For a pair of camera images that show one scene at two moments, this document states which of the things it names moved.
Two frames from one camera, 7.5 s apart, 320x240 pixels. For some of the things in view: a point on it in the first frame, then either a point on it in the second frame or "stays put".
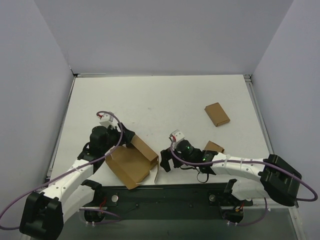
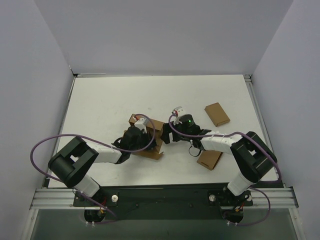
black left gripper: (124, 135) to (146, 139)
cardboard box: (217, 114) stays put
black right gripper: (168, 156) to (172, 133)
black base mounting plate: (168, 201) stays put
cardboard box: (133, 163) to (154, 153)
